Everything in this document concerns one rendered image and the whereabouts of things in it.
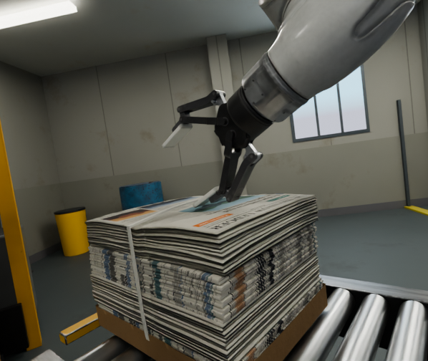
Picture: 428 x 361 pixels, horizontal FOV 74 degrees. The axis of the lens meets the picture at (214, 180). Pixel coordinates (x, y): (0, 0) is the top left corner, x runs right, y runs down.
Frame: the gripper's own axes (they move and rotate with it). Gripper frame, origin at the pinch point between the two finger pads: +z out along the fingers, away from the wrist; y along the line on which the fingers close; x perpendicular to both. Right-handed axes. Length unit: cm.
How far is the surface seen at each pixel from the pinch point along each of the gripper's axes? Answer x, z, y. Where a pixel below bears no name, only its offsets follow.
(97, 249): -12.7, 18.7, 4.7
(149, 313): -13.7, 8.9, 19.6
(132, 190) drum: 195, 287, -119
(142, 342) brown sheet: -13.7, 14.6, 23.5
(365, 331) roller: 9.8, -10.2, 39.2
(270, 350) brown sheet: -7.0, -4.9, 31.6
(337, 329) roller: 10.8, -5.0, 38.5
